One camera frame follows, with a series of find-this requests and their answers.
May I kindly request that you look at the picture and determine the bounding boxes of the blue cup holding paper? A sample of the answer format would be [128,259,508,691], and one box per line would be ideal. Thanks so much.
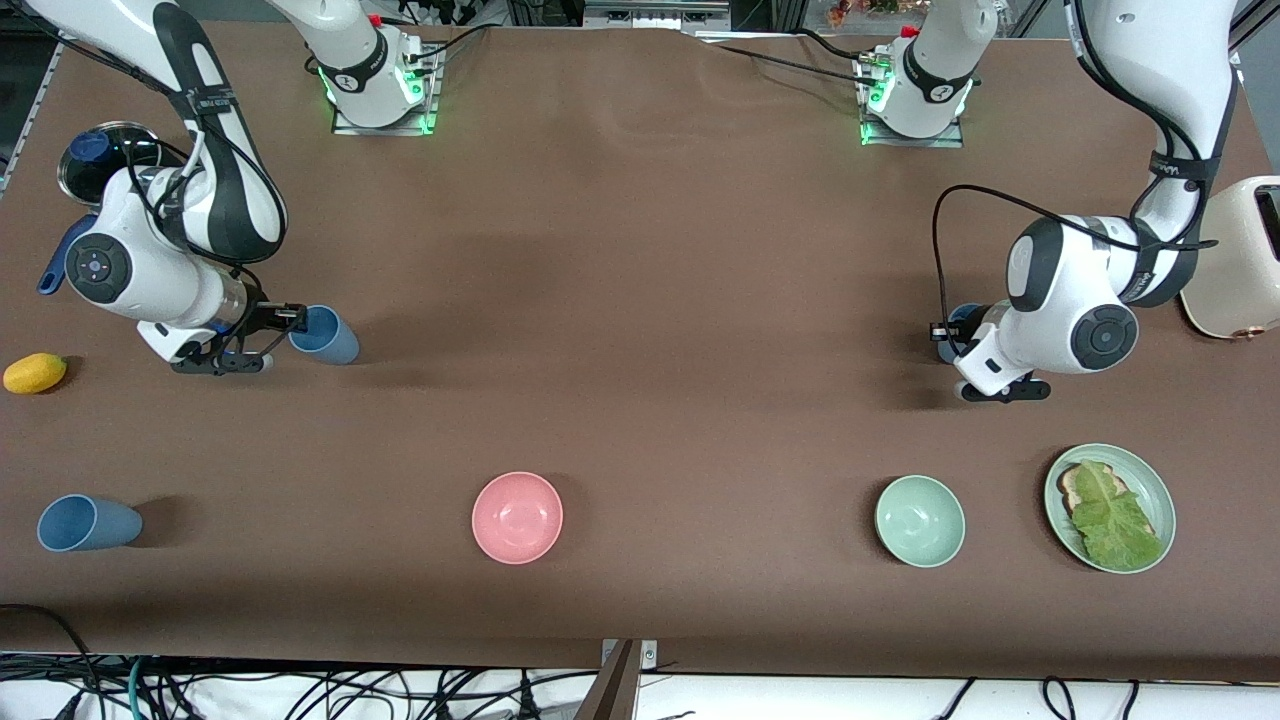
[937,303,991,366]

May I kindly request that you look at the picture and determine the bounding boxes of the blue plastic cup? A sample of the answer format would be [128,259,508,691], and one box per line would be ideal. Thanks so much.
[288,304,361,366]
[37,494,143,553]

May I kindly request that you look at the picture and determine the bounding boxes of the yellow lemon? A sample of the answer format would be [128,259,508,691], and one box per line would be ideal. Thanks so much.
[3,352,68,395]

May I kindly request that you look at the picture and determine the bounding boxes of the toast bread slice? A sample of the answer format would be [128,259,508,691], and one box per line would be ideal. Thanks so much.
[1060,462,1161,546]

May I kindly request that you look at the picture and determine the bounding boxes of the mint green bowl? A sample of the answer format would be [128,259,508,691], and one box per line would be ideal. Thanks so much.
[875,474,967,569]

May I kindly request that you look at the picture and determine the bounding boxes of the black cooking pot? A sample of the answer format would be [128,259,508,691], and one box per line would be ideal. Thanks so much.
[60,122,193,207]

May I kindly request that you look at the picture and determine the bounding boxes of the glass lid with blue knob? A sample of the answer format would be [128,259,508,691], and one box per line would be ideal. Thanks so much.
[58,121,166,207]

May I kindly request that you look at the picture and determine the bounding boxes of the green lettuce leaf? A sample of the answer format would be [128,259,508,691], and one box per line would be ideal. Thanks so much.
[1070,462,1166,571]

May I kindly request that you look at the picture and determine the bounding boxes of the mint green plate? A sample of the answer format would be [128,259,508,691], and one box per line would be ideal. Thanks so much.
[1044,443,1177,575]

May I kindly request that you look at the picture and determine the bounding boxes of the cream toaster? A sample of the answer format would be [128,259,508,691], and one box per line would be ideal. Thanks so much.
[1180,175,1280,342]

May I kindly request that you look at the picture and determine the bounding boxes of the brown table cover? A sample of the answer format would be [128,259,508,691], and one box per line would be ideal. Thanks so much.
[0,15,1280,683]

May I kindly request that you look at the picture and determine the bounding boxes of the pink bowl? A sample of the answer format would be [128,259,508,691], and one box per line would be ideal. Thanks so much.
[471,471,564,566]

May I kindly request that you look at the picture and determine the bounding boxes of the grey metal box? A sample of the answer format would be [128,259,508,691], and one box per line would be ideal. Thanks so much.
[583,0,733,31]

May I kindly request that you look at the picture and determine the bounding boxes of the blue utensil handle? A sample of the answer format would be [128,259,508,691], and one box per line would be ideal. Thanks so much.
[37,213,99,297]

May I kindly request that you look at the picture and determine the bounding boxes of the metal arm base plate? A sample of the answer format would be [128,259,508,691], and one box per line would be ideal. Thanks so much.
[858,55,965,149]
[332,40,439,137]

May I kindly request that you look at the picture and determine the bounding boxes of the black base power cable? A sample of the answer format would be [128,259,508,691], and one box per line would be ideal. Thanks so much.
[695,28,886,91]
[380,15,493,76]

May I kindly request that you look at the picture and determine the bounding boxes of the aluminium frame profile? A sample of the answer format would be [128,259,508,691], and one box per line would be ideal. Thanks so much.
[1225,0,1280,69]

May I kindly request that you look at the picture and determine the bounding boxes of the metal table bracket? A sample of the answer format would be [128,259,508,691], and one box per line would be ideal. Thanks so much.
[600,638,660,669]

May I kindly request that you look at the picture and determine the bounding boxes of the dark camera pole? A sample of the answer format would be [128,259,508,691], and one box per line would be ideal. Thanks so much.
[574,640,641,720]

